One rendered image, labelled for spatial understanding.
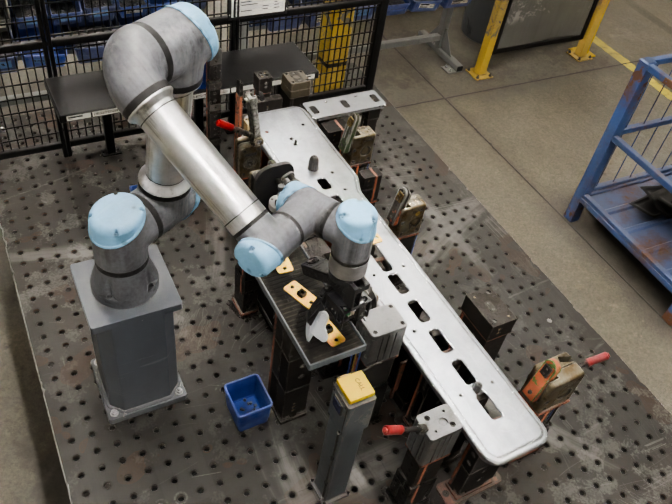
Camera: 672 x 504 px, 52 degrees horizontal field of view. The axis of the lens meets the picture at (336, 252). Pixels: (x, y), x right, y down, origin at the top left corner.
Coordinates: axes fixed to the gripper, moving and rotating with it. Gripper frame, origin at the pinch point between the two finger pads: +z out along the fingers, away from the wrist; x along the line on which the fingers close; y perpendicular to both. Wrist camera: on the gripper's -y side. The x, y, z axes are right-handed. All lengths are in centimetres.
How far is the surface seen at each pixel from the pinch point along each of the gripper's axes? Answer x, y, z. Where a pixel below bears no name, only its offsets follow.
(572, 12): 346, -180, 82
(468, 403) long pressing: 24.8, 25.0, 17.7
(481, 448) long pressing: 19.0, 35.1, 17.4
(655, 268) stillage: 209, -6, 100
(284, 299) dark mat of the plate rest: -3.3, -12.2, 1.8
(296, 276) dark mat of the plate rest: 3.0, -16.6, 1.8
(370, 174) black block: 57, -53, 19
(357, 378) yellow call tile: -1.9, 13.2, 1.7
